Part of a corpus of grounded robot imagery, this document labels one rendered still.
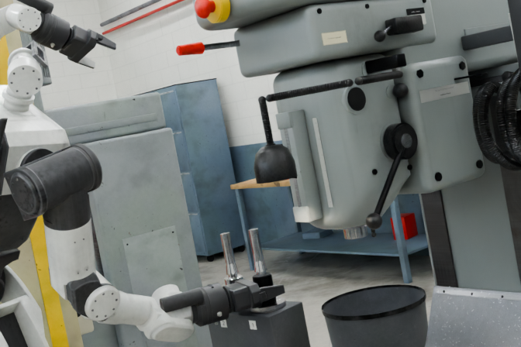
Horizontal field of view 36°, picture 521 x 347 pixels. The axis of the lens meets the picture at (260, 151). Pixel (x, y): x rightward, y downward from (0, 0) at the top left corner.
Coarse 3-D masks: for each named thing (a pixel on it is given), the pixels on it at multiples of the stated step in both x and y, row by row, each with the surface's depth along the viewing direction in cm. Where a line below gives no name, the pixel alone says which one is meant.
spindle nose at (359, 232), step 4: (352, 228) 156; (356, 228) 156; (360, 228) 156; (364, 228) 157; (344, 232) 158; (348, 232) 157; (352, 232) 156; (356, 232) 156; (360, 232) 156; (364, 232) 157; (344, 236) 158; (348, 236) 157; (352, 236) 156; (356, 236) 156; (360, 236) 156; (364, 236) 157
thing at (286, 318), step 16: (272, 304) 189; (288, 304) 191; (224, 320) 194; (240, 320) 190; (256, 320) 187; (272, 320) 184; (288, 320) 188; (304, 320) 192; (224, 336) 195; (240, 336) 191; (256, 336) 188; (272, 336) 184; (288, 336) 187; (304, 336) 191
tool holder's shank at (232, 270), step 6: (222, 234) 197; (228, 234) 197; (222, 240) 197; (228, 240) 197; (228, 246) 197; (228, 252) 197; (228, 258) 197; (234, 258) 198; (228, 264) 197; (234, 264) 197; (228, 270) 197; (234, 270) 197; (234, 276) 197
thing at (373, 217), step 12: (396, 132) 149; (408, 132) 150; (384, 144) 150; (396, 144) 148; (408, 144) 150; (396, 156) 149; (408, 156) 150; (396, 168) 148; (384, 192) 146; (372, 216) 143; (372, 228) 144
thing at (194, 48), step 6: (198, 42) 151; (222, 42) 154; (228, 42) 155; (234, 42) 156; (180, 48) 148; (186, 48) 148; (192, 48) 149; (198, 48) 150; (204, 48) 151; (210, 48) 152; (216, 48) 153; (222, 48) 154; (180, 54) 148; (186, 54) 149; (192, 54) 150
